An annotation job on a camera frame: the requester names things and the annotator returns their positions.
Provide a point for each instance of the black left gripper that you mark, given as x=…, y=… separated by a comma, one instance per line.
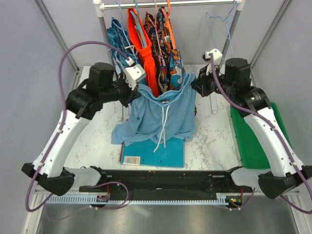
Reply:
x=131, y=95

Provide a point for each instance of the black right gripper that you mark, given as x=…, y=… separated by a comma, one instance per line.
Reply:
x=201, y=84

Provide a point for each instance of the light blue shorts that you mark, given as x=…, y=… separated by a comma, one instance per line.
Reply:
x=170, y=115

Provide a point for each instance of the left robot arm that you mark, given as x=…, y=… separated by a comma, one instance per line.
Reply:
x=81, y=105

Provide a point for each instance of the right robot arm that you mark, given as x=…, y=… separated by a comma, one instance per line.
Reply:
x=286, y=170

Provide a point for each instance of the colourful cartoon print shorts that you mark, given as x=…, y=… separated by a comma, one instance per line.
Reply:
x=176, y=69

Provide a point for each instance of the blue patterned shorts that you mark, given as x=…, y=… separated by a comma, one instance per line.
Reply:
x=118, y=40

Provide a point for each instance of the orange shorts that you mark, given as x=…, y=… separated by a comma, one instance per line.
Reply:
x=144, y=54

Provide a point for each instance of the blue plastic hanger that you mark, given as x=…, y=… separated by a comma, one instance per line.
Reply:
x=130, y=46

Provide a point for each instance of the teal plastic hanger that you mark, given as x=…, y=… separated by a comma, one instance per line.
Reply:
x=138, y=26

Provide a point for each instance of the orange plastic hanger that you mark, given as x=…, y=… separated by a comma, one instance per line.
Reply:
x=168, y=24

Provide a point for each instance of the dark comic print shorts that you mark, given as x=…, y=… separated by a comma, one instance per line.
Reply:
x=162, y=64

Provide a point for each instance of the pink plastic hanger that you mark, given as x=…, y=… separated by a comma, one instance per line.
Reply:
x=155, y=26

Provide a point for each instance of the teal folder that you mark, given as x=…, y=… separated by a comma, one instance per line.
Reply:
x=147, y=153

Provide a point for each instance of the green plastic bin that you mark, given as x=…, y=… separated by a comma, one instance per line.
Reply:
x=249, y=151

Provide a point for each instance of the white metal clothes rack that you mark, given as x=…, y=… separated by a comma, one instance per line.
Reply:
x=151, y=45

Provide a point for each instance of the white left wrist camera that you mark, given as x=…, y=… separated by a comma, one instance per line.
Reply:
x=134, y=73

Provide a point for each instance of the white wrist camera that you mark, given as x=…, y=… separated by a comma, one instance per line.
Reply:
x=213, y=57
x=134, y=73

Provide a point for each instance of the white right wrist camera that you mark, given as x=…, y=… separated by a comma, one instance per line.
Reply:
x=213, y=57

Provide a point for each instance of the light blue wire hanger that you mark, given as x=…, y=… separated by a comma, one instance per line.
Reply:
x=219, y=29

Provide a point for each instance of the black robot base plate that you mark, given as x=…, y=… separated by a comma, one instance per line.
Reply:
x=167, y=185

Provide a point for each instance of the left aluminium frame post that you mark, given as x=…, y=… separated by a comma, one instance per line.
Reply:
x=55, y=32

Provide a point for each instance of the aluminium frame post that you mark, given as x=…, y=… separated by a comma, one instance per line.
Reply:
x=270, y=31
x=55, y=32

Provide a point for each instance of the right aluminium frame post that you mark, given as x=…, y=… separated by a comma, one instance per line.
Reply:
x=270, y=31

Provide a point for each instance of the light blue cable duct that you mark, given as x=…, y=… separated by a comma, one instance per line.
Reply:
x=96, y=200

